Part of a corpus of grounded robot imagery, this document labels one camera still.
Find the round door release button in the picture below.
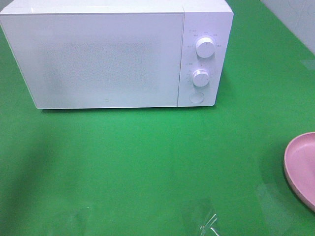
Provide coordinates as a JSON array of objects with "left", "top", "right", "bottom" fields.
[{"left": 189, "top": 92, "right": 204, "bottom": 104}]

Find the white microwave knob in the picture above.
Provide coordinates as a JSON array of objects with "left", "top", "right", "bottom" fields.
[
  {"left": 195, "top": 36, "right": 215, "bottom": 59},
  {"left": 192, "top": 69, "right": 210, "bottom": 87}
]

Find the pink round plate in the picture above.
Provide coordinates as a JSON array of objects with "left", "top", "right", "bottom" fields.
[{"left": 283, "top": 132, "right": 315, "bottom": 211}]

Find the white microwave oven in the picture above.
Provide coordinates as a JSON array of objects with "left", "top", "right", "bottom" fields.
[{"left": 0, "top": 0, "right": 233, "bottom": 107}]

